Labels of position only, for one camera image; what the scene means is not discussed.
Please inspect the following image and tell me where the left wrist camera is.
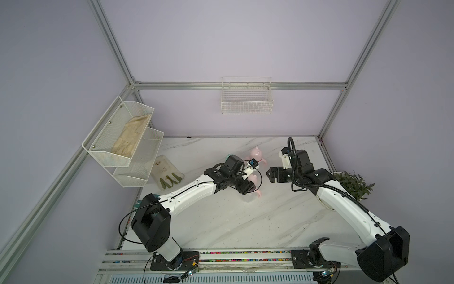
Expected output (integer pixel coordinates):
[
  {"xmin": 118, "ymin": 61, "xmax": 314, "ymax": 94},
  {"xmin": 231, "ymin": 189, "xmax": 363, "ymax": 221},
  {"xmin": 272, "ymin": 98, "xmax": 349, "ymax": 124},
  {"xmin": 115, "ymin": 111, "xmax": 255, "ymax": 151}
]
[{"xmin": 242, "ymin": 159, "xmax": 259, "ymax": 180}]

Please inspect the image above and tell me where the white mesh shelf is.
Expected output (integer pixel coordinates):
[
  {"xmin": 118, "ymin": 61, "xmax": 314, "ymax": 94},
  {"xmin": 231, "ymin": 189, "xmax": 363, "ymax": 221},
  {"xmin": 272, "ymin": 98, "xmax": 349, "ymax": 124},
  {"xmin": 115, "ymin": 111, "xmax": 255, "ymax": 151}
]
[
  {"xmin": 113, "ymin": 127, "xmax": 164, "ymax": 188},
  {"xmin": 82, "ymin": 97, "xmax": 154, "ymax": 168}
]

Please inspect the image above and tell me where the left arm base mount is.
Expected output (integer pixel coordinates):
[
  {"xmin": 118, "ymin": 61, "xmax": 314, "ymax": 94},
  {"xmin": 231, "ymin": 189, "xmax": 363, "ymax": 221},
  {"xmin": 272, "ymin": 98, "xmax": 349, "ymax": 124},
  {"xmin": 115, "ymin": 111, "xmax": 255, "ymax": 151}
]
[{"xmin": 149, "ymin": 250, "xmax": 200, "ymax": 271}]

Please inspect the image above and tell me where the beige cloth glove in shelf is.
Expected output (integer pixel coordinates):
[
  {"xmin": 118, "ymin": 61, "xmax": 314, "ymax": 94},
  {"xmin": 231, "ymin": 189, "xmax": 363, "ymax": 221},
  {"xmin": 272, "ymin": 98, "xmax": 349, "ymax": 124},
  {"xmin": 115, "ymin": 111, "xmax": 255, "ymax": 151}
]
[{"xmin": 111, "ymin": 114, "xmax": 151, "ymax": 158}]

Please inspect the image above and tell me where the white mesh lower shelf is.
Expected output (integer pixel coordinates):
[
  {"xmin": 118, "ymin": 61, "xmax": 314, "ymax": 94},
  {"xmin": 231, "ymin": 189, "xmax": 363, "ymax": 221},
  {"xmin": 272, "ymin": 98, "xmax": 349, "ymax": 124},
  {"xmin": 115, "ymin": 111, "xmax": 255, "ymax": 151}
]
[{"xmin": 113, "ymin": 127, "xmax": 164, "ymax": 188}]

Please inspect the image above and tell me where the white wire wall basket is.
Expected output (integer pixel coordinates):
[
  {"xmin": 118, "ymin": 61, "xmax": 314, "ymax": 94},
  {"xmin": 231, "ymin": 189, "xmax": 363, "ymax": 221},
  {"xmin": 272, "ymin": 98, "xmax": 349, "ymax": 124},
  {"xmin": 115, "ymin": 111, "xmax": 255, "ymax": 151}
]
[{"xmin": 221, "ymin": 76, "xmax": 274, "ymax": 115}]

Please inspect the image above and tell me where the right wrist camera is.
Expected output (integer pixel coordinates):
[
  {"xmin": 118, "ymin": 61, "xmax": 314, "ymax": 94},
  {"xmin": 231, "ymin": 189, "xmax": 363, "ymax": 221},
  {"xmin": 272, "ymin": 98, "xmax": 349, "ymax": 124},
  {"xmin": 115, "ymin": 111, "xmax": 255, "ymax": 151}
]
[{"xmin": 279, "ymin": 147, "xmax": 292, "ymax": 169}]

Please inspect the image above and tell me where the white mesh upper shelf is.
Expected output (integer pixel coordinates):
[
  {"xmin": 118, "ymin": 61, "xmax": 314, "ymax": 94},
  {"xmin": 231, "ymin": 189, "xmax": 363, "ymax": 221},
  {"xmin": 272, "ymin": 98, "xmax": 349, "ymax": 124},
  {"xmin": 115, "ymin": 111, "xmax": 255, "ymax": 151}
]
[{"xmin": 82, "ymin": 97, "xmax": 154, "ymax": 168}]

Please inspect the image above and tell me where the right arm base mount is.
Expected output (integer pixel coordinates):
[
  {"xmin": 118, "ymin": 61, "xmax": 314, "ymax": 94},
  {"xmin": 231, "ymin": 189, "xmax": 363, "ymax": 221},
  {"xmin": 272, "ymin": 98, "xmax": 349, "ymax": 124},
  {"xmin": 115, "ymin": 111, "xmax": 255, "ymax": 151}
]
[{"xmin": 290, "ymin": 237, "xmax": 339, "ymax": 269}]

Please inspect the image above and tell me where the clear baby bottle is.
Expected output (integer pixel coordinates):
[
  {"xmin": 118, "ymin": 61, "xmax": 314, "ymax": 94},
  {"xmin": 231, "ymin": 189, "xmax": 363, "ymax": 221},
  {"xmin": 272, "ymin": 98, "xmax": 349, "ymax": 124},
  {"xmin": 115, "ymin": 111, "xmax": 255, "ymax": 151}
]
[{"xmin": 241, "ymin": 192, "xmax": 257, "ymax": 203}]

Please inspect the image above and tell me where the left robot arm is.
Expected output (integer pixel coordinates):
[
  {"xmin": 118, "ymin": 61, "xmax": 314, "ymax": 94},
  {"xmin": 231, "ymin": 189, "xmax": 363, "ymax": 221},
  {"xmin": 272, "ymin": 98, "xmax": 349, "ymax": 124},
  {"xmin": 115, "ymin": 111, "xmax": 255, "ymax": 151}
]
[{"xmin": 131, "ymin": 155, "xmax": 259, "ymax": 263}]

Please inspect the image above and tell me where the beige glove on table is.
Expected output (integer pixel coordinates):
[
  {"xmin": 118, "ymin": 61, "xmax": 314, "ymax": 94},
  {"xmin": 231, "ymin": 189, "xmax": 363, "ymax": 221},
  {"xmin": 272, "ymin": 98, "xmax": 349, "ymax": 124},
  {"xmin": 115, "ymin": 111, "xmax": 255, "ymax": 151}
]
[{"xmin": 151, "ymin": 155, "xmax": 184, "ymax": 191}]

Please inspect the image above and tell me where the potted green plant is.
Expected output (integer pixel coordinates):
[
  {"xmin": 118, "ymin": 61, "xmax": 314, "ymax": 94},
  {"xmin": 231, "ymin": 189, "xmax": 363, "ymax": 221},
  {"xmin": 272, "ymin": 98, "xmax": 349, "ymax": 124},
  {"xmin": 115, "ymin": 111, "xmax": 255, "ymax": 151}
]
[{"xmin": 332, "ymin": 171, "xmax": 374, "ymax": 202}]

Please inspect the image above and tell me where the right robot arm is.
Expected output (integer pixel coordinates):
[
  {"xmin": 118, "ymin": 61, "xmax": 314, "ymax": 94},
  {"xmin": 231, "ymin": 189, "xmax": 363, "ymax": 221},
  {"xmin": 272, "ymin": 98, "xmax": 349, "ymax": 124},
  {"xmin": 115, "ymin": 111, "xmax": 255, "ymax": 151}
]
[{"xmin": 266, "ymin": 137, "xmax": 410, "ymax": 284}]

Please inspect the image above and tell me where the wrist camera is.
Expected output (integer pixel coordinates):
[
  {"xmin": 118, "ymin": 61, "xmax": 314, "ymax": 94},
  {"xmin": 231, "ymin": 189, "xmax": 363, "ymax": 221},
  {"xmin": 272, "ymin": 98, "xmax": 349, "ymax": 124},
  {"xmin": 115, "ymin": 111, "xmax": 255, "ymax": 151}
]
[
  {"xmin": 242, "ymin": 159, "xmax": 259, "ymax": 180},
  {"xmin": 279, "ymin": 147, "xmax": 292, "ymax": 169}
]

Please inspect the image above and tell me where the aluminium front rail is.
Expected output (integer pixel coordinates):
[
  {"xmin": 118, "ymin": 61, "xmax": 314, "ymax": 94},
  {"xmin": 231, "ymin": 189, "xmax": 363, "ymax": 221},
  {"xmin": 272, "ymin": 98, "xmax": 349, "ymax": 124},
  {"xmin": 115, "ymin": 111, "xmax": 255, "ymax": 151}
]
[{"xmin": 98, "ymin": 247, "xmax": 360, "ymax": 274}]

